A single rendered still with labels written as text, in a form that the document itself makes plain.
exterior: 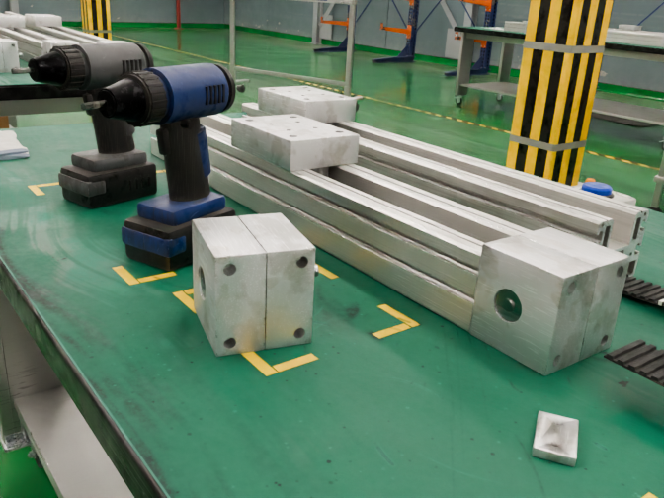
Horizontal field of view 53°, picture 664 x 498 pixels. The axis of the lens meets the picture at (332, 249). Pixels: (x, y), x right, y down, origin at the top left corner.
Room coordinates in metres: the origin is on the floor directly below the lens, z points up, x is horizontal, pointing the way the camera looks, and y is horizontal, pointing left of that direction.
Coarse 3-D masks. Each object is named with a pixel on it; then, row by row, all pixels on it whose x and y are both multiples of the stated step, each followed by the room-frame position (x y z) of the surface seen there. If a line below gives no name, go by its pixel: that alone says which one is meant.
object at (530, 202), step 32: (352, 128) 1.17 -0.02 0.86; (384, 160) 0.99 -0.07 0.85; (416, 160) 0.94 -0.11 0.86; (448, 160) 0.98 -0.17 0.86; (480, 160) 0.96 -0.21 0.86; (448, 192) 0.88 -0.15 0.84; (480, 192) 0.83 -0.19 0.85; (512, 192) 0.80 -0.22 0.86; (544, 192) 0.84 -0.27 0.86; (576, 192) 0.82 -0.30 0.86; (544, 224) 0.75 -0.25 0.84; (576, 224) 0.72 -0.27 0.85; (608, 224) 0.71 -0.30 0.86; (640, 224) 0.75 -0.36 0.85
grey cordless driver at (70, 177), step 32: (32, 64) 0.87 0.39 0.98; (64, 64) 0.89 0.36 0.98; (96, 64) 0.91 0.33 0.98; (128, 64) 0.95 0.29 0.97; (96, 96) 0.93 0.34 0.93; (96, 128) 0.94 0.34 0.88; (128, 128) 0.96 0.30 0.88; (96, 160) 0.91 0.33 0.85; (128, 160) 0.95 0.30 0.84; (64, 192) 0.92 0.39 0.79; (96, 192) 0.89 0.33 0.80; (128, 192) 0.94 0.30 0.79
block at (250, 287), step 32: (192, 224) 0.60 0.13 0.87; (224, 224) 0.59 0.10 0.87; (256, 224) 0.60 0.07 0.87; (288, 224) 0.60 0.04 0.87; (224, 256) 0.52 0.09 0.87; (256, 256) 0.53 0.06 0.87; (288, 256) 0.54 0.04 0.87; (224, 288) 0.52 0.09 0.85; (256, 288) 0.53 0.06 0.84; (288, 288) 0.54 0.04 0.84; (224, 320) 0.52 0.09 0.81; (256, 320) 0.53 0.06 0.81; (288, 320) 0.54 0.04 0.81; (224, 352) 0.52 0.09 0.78
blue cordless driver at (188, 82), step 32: (192, 64) 0.77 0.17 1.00; (128, 96) 0.67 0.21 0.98; (160, 96) 0.70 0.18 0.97; (192, 96) 0.73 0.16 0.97; (224, 96) 0.78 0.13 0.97; (160, 128) 0.73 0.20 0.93; (192, 128) 0.75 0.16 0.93; (192, 160) 0.75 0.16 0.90; (192, 192) 0.75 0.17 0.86; (128, 224) 0.72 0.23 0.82; (160, 224) 0.71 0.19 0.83; (128, 256) 0.72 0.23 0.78; (160, 256) 0.69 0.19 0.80; (192, 256) 0.72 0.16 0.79
